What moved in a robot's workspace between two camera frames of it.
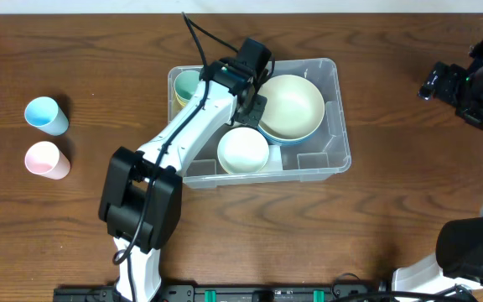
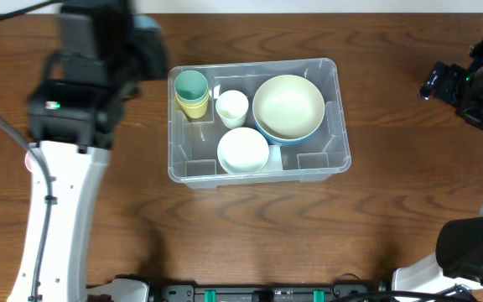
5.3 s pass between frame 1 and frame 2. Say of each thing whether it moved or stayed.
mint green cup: stayed
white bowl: stayed
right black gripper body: stayed
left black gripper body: moved
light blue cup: moved
